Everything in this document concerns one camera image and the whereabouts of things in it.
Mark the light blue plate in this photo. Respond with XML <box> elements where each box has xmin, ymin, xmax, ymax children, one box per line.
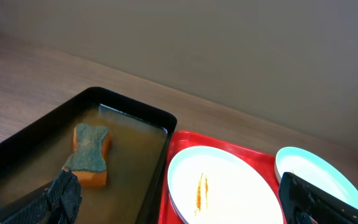
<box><xmin>167</xmin><ymin>146</ymin><xmax>284</xmax><ymax>224</ymax></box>
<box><xmin>275</xmin><ymin>146</ymin><xmax>358</xmax><ymax>209</ymax></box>

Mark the black water tray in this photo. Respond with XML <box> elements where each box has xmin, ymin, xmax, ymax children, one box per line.
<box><xmin>0</xmin><ymin>87</ymin><xmax>177</xmax><ymax>223</ymax></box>

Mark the orange sponge with green scourer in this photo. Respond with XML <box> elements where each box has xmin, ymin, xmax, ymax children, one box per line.
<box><xmin>62</xmin><ymin>123</ymin><xmax>111</xmax><ymax>187</ymax></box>

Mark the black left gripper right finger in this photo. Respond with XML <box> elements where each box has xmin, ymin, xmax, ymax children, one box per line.
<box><xmin>278</xmin><ymin>172</ymin><xmax>358</xmax><ymax>224</ymax></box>

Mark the red serving tray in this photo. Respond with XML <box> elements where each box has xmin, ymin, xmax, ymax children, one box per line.
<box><xmin>158</xmin><ymin>131</ymin><xmax>285</xmax><ymax>224</ymax></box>

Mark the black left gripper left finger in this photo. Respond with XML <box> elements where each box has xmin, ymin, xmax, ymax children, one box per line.
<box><xmin>1</xmin><ymin>170</ymin><xmax>82</xmax><ymax>224</ymax></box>

